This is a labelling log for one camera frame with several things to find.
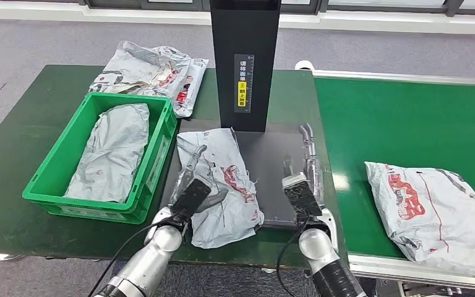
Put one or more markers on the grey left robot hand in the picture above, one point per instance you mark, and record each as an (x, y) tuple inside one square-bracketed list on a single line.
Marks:
[(186, 174)]

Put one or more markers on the grey red-print parcel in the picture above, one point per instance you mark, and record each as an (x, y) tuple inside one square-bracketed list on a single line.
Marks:
[(225, 213)]

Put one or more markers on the pale grey mailer parcel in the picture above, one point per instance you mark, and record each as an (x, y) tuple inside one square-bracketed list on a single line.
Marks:
[(110, 155)]

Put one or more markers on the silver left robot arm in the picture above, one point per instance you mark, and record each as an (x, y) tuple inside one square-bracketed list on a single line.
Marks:
[(151, 262)]

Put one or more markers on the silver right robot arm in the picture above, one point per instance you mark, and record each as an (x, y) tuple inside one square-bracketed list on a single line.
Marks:
[(323, 258)]

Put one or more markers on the black inbound scanner machine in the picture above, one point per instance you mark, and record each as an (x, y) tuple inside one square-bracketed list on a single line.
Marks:
[(270, 164)]

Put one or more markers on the green conveyor belt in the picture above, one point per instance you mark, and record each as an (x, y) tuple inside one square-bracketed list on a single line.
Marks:
[(385, 119)]

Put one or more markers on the large grey red-striped parcel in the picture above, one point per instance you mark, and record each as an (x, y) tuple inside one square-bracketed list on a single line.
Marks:
[(438, 217)]

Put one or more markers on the flat white red-print mailer bag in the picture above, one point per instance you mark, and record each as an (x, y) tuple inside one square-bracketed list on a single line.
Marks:
[(189, 87)]

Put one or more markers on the crumpled silver printed mailer bag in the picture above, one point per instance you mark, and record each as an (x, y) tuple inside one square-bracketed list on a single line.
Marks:
[(137, 69)]

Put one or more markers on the green plastic crate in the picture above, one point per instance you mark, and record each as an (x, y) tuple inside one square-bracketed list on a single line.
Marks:
[(49, 184)]

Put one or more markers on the white table foot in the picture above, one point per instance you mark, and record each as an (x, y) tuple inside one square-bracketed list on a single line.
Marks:
[(9, 257)]

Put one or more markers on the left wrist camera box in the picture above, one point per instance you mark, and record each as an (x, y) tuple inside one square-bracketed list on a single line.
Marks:
[(190, 196)]

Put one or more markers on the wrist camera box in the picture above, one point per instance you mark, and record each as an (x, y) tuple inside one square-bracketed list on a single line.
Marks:
[(190, 196), (301, 196)]

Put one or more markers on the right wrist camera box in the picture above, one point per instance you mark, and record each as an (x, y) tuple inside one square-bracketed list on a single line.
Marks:
[(301, 196)]

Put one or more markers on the dark window frame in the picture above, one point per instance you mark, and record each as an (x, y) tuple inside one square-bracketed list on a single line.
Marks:
[(172, 5)]

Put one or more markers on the aluminium conveyor frame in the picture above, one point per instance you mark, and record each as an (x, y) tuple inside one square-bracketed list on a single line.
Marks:
[(385, 268)]

